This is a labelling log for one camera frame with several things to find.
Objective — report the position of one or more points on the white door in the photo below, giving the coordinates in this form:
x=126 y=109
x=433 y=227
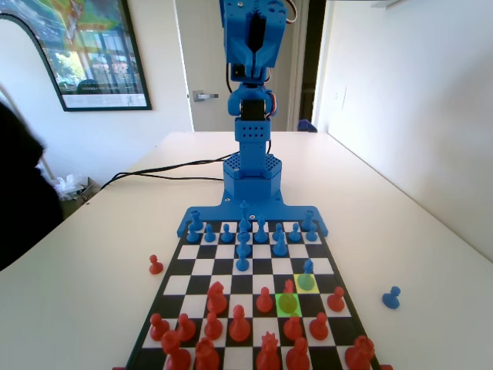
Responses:
x=200 y=58

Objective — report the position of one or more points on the blue chair back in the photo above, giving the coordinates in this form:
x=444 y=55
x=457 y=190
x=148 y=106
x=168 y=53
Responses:
x=307 y=126

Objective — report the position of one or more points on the blue king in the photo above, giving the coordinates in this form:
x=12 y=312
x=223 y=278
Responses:
x=243 y=216

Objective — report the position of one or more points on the blue rook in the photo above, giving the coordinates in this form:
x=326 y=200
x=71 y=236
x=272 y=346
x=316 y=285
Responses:
x=307 y=221
x=196 y=221

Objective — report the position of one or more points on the blue pawn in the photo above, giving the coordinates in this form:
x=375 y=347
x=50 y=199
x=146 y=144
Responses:
x=226 y=235
x=242 y=266
x=312 y=235
x=242 y=251
x=391 y=300
x=208 y=234
x=243 y=236
x=294 y=234
x=192 y=236
x=277 y=230

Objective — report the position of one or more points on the black and white chessboard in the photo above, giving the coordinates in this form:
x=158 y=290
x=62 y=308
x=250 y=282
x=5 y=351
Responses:
x=204 y=266

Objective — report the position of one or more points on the clear crumpled plastic bag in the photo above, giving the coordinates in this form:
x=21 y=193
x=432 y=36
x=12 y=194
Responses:
x=71 y=183

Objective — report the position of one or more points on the red pawn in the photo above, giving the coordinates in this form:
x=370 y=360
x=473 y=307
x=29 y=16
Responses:
x=213 y=328
x=159 y=329
x=186 y=329
x=292 y=329
x=264 y=302
x=336 y=301
x=155 y=266
x=319 y=328

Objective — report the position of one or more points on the person in dark clothing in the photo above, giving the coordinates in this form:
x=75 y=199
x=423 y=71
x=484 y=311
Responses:
x=23 y=173

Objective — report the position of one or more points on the red queen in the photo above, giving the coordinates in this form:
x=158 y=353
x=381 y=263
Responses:
x=268 y=356

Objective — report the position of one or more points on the red rook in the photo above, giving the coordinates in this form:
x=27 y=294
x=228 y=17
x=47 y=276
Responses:
x=360 y=354
x=175 y=352

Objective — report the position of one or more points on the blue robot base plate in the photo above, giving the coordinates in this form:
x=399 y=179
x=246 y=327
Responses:
x=215 y=210

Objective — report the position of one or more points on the dark framed wall poster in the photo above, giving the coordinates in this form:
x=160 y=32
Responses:
x=96 y=58

